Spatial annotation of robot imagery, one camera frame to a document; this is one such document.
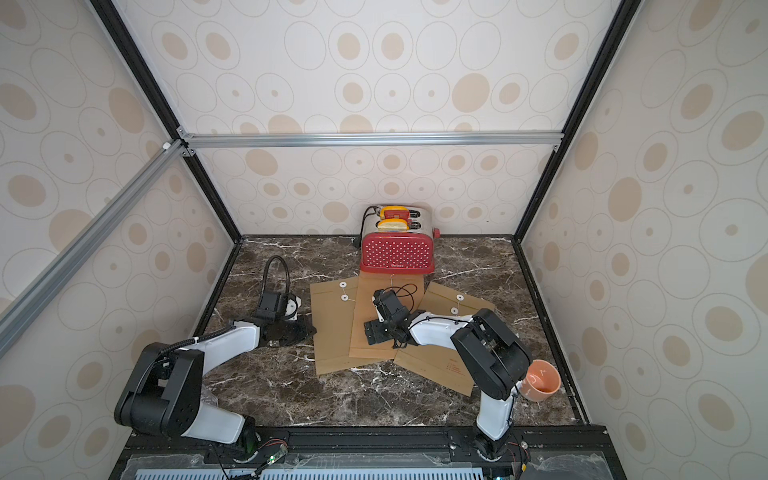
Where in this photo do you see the horizontal aluminium rail back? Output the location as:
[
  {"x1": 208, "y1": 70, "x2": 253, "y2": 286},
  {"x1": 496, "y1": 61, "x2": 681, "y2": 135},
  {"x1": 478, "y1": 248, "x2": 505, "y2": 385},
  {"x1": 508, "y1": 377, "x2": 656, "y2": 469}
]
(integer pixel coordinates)
[{"x1": 184, "y1": 130, "x2": 563, "y2": 149}]

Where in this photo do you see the black corrugated cable hose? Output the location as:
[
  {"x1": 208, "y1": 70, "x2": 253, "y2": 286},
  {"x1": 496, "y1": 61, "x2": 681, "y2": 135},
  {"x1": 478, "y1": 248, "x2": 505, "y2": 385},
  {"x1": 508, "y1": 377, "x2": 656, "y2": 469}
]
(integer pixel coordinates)
[{"x1": 261, "y1": 255, "x2": 292, "y2": 301}]

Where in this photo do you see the brown file envelope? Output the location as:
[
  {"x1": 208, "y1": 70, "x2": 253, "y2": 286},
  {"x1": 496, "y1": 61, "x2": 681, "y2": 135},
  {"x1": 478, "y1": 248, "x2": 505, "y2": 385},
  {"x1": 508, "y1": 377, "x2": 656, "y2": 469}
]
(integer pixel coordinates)
[
  {"x1": 349, "y1": 271, "x2": 425, "y2": 361},
  {"x1": 394, "y1": 281, "x2": 496, "y2": 396},
  {"x1": 310, "y1": 277, "x2": 379, "y2": 377}
]

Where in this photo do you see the yellow toast rear slot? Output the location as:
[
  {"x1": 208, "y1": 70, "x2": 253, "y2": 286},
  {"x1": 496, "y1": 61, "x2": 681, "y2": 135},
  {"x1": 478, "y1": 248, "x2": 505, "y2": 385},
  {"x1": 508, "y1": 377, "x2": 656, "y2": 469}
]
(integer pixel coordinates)
[{"x1": 378, "y1": 206, "x2": 411, "y2": 220}]

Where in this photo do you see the diagonal aluminium rail left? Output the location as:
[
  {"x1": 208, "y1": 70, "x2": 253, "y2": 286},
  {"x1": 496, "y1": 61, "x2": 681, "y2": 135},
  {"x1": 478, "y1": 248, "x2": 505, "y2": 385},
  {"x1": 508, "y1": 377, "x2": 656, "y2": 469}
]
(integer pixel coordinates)
[{"x1": 1, "y1": 139, "x2": 184, "y2": 354}]

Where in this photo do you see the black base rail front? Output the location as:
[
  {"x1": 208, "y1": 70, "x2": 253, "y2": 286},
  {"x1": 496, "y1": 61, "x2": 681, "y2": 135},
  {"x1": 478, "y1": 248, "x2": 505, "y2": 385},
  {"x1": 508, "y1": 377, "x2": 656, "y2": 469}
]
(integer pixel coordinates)
[{"x1": 109, "y1": 425, "x2": 626, "y2": 479}]

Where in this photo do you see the red toaster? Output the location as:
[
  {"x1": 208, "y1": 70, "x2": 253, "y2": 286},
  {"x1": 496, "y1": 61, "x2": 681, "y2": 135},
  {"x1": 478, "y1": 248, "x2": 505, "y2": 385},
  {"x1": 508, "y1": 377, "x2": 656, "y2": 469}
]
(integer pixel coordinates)
[{"x1": 357, "y1": 205, "x2": 440, "y2": 275}]

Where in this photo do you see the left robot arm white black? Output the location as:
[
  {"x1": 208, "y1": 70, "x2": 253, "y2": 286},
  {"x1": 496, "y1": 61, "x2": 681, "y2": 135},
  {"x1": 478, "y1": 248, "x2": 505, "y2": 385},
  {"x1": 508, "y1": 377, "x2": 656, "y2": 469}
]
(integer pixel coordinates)
[{"x1": 114, "y1": 292, "x2": 316, "y2": 456}]

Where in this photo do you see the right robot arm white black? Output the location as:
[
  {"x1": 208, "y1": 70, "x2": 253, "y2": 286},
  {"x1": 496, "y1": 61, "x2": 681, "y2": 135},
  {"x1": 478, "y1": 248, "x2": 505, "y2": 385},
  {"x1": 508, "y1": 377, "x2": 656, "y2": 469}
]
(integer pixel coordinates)
[{"x1": 364, "y1": 289, "x2": 532, "y2": 462}]

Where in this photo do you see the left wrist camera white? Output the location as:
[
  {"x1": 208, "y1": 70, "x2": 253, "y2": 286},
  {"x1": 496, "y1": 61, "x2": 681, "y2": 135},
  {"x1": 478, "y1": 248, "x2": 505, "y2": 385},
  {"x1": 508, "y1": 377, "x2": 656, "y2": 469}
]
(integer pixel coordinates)
[{"x1": 283, "y1": 295, "x2": 302, "y2": 321}]

